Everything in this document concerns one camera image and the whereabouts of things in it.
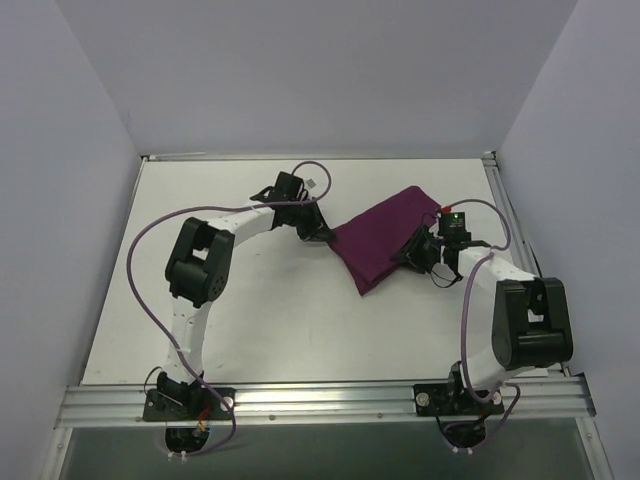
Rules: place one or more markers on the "right aluminium rail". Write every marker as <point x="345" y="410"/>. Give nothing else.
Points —
<point x="515" y="240"/>

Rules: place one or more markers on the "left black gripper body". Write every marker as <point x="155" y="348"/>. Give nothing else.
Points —
<point x="310" y="226"/>

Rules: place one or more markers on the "purple surgical cloth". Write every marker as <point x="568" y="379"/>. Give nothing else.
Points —
<point x="367" y="243"/>

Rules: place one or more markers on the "front aluminium rail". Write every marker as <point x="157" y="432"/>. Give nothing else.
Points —
<point x="529" y="397"/>

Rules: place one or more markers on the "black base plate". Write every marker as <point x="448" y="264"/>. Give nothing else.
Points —
<point x="438" y="399"/>
<point x="198" y="404"/>

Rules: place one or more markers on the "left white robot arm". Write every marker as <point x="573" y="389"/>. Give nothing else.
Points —
<point x="199" y="266"/>

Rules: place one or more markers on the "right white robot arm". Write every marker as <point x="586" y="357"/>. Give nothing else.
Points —
<point x="483" y="267"/>

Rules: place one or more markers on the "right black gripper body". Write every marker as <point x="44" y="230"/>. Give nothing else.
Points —
<point x="417" y="248"/>

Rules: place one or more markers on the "aluminium rail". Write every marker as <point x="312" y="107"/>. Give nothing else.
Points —
<point x="515" y="240"/>
<point x="529" y="397"/>

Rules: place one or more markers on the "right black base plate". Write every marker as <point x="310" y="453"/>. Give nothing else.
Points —
<point x="438" y="399"/>

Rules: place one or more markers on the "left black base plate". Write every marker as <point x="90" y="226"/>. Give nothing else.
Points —
<point x="198" y="404"/>

